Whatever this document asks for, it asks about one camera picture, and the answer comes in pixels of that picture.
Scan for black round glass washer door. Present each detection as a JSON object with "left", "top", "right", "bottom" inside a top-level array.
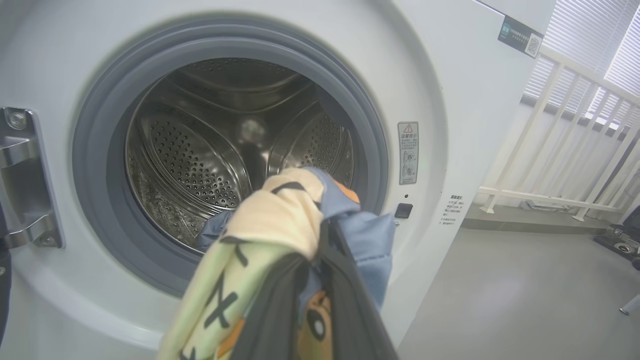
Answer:
[{"left": 0, "top": 200, "right": 12, "bottom": 346}]

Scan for blue cartoon print garment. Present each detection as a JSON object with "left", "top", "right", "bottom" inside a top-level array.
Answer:
[{"left": 195, "top": 167, "right": 396, "bottom": 360}]

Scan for perforated steel washer drum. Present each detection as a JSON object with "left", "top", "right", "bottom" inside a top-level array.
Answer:
[{"left": 125, "top": 57, "right": 356, "bottom": 251}]

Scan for white furniture leg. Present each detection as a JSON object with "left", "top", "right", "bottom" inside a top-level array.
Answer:
[{"left": 619, "top": 294, "right": 640, "bottom": 316}]

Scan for cream garment with black marks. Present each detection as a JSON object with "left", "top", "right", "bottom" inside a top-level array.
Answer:
[{"left": 157, "top": 167, "right": 326, "bottom": 360}]

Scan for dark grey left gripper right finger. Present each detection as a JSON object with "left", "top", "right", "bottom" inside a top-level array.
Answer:
[{"left": 320, "top": 217, "right": 401, "bottom": 360}]

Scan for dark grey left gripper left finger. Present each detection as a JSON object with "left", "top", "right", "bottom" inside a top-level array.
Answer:
[{"left": 230, "top": 252, "right": 311, "bottom": 360}]

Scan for chrome door hinge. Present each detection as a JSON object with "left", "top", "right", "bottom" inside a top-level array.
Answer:
[{"left": 0, "top": 106, "right": 65, "bottom": 250}]

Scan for grey rubber door gasket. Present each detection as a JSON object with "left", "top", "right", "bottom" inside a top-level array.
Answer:
[{"left": 71, "top": 17, "right": 390, "bottom": 298}]

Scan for grey warning sticker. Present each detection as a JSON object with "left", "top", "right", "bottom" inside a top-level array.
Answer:
[{"left": 397, "top": 121, "right": 420, "bottom": 186}]

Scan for white railing with slanted bars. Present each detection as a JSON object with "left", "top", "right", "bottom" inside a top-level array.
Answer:
[{"left": 475, "top": 45, "right": 640, "bottom": 222}]

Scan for black QR code sticker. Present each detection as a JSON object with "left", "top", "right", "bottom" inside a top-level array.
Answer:
[{"left": 497, "top": 15, "right": 544, "bottom": 59}]

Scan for black floor device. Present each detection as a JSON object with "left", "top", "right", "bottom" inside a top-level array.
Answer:
[{"left": 593, "top": 205, "right": 640, "bottom": 271}]

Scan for white window blinds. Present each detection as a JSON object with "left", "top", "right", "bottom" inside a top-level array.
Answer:
[{"left": 522, "top": 0, "right": 640, "bottom": 131}]

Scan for black text instruction label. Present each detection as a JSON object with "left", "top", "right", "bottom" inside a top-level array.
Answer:
[{"left": 440, "top": 194, "right": 466, "bottom": 227}]

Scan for white front-load washing machine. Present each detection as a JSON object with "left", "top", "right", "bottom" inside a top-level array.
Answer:
[{"left": 0, "top": 0, "right": 558, "bottom": 360}]

